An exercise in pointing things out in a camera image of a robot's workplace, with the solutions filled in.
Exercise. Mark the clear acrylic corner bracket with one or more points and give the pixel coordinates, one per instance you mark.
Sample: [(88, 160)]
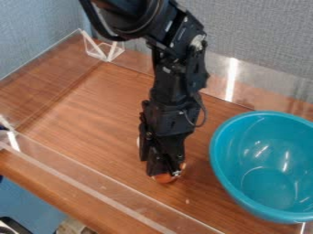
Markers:
[(104, 50)]

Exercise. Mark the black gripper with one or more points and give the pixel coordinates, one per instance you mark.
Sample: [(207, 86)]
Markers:
[(168, 119)]

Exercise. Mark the clear acrylic back barrier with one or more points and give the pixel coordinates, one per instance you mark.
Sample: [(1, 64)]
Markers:
[(239, 87)]

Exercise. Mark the clear acrylic left barrier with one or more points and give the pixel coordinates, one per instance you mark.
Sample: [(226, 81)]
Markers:
[(33, 86)]

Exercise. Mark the clear acrylic barrier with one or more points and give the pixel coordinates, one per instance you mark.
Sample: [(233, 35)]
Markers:
[(33, 86), (92, 197), (239, 87)]

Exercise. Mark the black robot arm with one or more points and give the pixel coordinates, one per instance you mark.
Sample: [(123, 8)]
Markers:
[(172, 32)]

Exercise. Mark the blue plastic bowl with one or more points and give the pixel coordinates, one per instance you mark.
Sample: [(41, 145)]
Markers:
[(261, 157)]

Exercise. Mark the brown toy mushroom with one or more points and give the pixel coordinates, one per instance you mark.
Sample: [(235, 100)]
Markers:
[(164, 178)]

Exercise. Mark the clear acrylic front barrier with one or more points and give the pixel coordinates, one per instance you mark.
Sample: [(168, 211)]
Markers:
[(92, 197)]

